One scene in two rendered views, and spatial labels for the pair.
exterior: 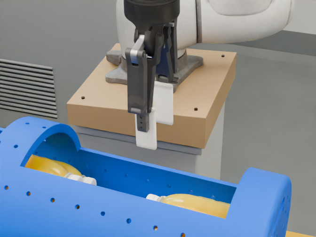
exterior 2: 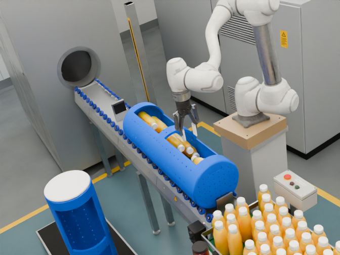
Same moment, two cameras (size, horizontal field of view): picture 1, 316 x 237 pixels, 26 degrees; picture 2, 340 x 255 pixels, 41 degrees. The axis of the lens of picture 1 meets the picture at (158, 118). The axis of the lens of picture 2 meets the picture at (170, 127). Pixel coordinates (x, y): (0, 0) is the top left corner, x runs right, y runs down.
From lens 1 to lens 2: 1.62 m
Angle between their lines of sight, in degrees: 38
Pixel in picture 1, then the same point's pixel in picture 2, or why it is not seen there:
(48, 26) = not seen: hidden behind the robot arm
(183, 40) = (252, 109)
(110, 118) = (223, 132)
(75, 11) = not seen: hidden behind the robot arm
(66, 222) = (166, 156)
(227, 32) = (266, 110)
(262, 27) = (278, 110)
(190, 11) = (253, 99)
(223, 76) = (269, 126)
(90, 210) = (172, 154)
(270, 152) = not seen: outside the picture
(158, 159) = (241, 151)
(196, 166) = (251, 157)
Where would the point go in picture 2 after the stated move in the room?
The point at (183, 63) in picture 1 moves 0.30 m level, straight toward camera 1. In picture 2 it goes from (256, 118) to (228, 143)
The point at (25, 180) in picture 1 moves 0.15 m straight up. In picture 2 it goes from (163, 142) to (158, 119)
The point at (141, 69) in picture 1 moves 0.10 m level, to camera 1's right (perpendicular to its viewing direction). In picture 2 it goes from (175, 119) to (191, 123)
